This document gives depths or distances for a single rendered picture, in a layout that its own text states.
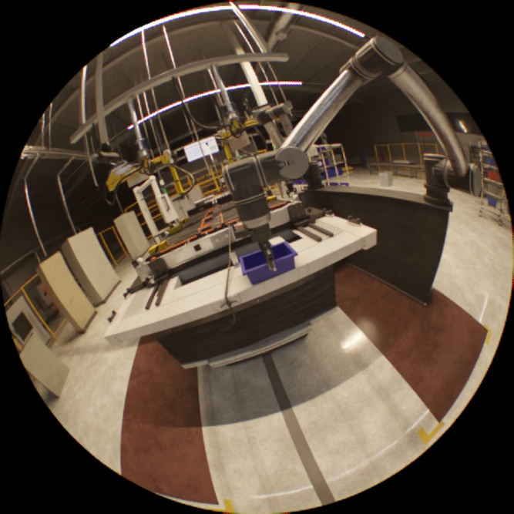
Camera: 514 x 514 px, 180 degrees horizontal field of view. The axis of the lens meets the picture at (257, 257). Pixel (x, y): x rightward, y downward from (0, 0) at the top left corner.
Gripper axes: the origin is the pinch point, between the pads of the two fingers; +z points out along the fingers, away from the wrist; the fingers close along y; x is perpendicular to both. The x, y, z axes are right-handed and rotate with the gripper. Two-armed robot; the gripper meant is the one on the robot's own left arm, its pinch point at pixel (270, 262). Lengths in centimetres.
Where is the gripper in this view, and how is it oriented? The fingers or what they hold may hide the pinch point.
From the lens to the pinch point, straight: 64.4
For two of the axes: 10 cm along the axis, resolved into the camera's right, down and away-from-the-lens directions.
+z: 2.9, 8.4, 4.5
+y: -1.8, -4.2, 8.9
